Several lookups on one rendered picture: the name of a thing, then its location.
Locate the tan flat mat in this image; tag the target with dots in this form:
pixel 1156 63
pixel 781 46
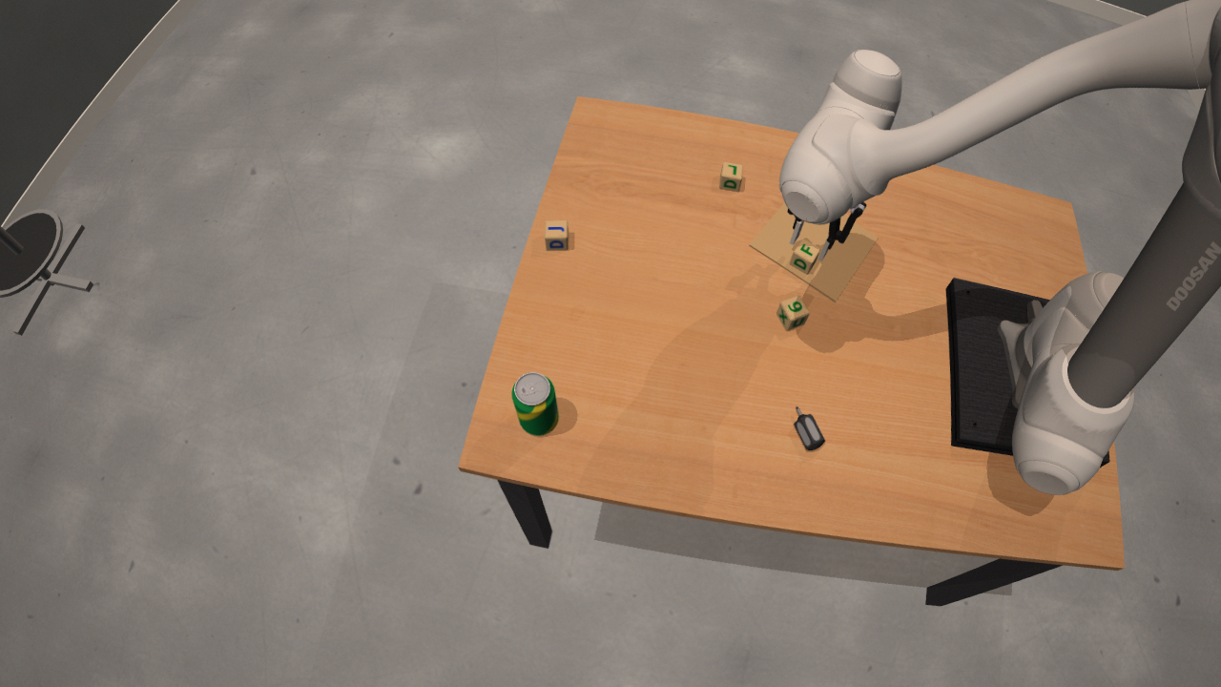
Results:
pixel 829 276

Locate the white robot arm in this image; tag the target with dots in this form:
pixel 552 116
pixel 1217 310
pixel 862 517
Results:
pixel 1072 407

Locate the green and yellow drink can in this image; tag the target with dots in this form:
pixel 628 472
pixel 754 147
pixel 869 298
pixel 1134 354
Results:
pixel 534 399

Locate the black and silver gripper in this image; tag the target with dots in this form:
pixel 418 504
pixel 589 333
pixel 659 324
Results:
pixel 834 232

